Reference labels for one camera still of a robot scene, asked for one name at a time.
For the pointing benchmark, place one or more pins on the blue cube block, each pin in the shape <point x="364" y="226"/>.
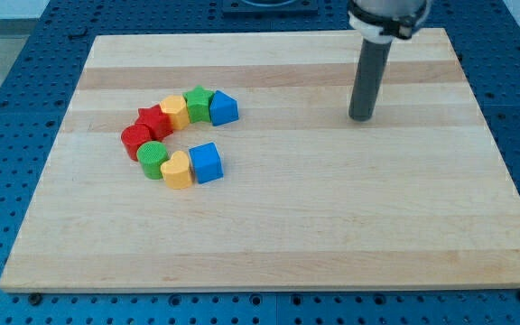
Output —
<point x="206" y="162"/>

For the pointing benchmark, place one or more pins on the light wooden board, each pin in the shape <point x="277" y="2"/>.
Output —
<point x="416" y="198"/>

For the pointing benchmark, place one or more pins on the blue triangle block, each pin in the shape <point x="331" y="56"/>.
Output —
<point x="223" y="109"/>

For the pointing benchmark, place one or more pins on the yellow heart block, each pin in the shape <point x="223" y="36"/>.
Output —
<point x="176" y="172"/>

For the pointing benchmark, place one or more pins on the green star block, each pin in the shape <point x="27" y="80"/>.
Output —
<point x="198" y="101"/>

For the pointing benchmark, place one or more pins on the yellow hexagon block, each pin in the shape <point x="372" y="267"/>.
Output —
<point x="175" y="107"/>

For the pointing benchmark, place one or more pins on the red star block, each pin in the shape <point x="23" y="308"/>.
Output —
<point x="158" y="123"/>

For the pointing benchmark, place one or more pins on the green cylinder block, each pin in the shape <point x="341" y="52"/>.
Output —
<point x="151" y="155"/>

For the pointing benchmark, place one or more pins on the red cylinder block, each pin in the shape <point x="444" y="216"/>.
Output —
<point x="133" y="137"/>

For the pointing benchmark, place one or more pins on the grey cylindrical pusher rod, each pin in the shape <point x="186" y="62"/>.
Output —
<point x="370" y="71"/>

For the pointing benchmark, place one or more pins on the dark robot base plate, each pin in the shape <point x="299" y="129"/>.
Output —
<point x="269" y="6"/>

